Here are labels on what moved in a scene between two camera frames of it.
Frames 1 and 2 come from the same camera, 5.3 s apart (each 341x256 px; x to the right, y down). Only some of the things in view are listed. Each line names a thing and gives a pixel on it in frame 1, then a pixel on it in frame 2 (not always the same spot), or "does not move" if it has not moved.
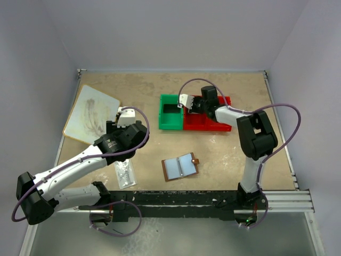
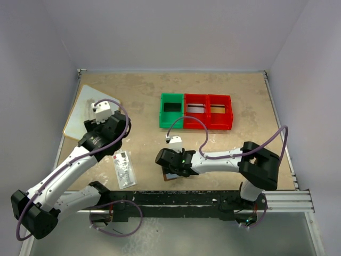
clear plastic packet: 125,174 does not move
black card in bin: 171,108 does not move
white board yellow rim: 87,120 does not move
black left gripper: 112,128 -> 92,126
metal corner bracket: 79,73 does not move
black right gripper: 193,109 -> 174,151
